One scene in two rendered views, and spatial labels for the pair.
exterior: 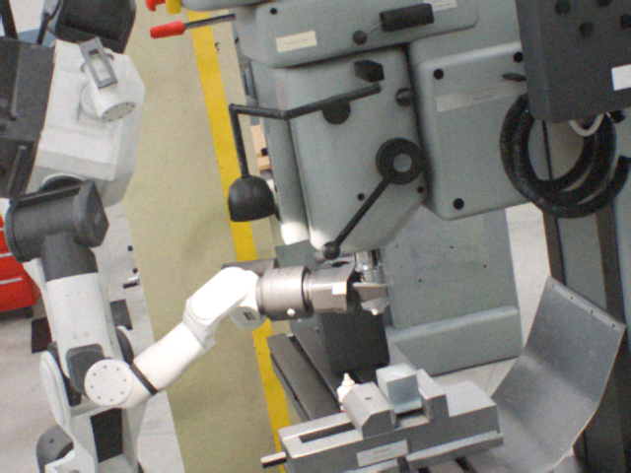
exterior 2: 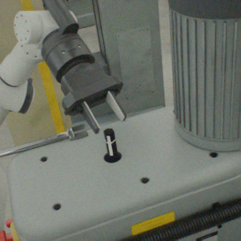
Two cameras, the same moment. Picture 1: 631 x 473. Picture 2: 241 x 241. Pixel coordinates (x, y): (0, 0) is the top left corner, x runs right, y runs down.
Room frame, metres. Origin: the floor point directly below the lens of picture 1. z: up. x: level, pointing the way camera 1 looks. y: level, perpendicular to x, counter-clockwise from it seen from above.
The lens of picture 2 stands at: (1.30, -0.06, 2.43)
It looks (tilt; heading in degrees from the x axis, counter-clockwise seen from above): 35 degrees down; 356
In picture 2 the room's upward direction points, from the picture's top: 9 degrees counter-clockwise
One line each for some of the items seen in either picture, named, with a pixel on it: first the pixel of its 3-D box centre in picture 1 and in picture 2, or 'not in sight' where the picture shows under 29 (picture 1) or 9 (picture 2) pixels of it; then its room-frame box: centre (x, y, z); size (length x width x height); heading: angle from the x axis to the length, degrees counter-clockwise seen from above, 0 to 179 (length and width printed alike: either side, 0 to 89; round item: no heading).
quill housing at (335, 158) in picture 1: (350, 146); not in sight; (1.94, -0.08, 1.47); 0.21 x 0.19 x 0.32; 10
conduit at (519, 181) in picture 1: (553, 143); not in sight; (1.79, -0.37, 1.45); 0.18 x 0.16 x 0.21; 100
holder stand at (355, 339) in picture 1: (345, 304); not in sight; (2.39, -0.03, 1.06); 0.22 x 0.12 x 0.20; 3
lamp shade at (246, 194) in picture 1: (249, 195); not in sight; (1.84, 0.09, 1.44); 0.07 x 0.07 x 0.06
